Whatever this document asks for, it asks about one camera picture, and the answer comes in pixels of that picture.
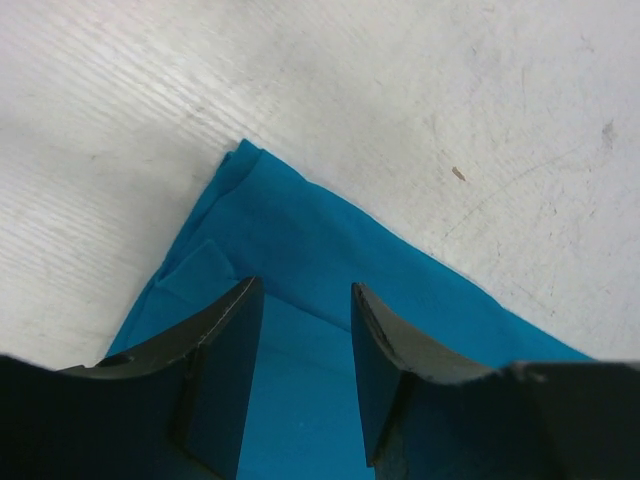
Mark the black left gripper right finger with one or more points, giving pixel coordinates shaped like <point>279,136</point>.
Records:
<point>428,412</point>

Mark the blue t shirt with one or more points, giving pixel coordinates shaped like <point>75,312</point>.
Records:
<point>259,217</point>

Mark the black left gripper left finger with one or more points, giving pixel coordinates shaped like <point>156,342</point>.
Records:
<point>171,407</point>

